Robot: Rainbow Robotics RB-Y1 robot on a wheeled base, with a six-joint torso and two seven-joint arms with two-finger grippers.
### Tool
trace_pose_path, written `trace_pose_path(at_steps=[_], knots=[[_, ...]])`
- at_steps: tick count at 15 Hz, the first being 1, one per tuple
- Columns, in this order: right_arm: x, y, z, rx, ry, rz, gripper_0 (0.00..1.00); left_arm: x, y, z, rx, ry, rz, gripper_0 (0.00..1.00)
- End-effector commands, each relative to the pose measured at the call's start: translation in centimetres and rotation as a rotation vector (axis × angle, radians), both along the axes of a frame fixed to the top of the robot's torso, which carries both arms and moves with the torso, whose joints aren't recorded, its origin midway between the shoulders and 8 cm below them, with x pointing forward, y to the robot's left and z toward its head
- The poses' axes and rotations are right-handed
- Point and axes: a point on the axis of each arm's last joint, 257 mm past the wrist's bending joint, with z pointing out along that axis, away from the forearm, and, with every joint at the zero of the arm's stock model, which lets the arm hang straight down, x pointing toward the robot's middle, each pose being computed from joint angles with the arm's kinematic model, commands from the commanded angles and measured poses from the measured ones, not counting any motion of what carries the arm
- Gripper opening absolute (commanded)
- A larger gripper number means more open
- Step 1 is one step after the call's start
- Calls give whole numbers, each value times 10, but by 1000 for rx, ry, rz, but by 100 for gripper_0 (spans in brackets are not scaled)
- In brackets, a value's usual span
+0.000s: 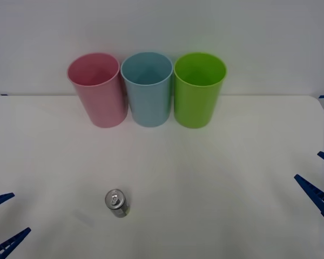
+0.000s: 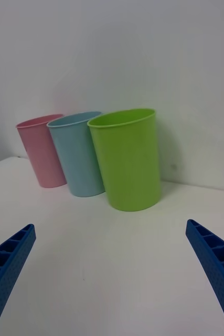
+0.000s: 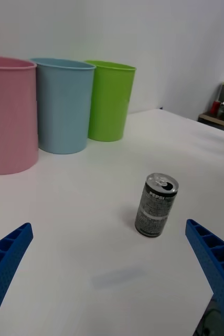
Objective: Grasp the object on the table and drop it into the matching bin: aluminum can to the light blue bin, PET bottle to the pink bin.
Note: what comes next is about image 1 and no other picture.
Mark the green plastic bin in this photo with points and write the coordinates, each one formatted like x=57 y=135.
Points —
x=197 y=106

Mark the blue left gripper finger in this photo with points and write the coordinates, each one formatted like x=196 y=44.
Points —
x=0 y=200
x=10 y=244

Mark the black and green drink can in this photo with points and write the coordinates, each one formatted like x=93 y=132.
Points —
x=116 y=202

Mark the pale blue plastic bin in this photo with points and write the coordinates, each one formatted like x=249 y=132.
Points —
x=148 y=105

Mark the pink plastic bin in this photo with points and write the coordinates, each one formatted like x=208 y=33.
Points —
x=102 y=102

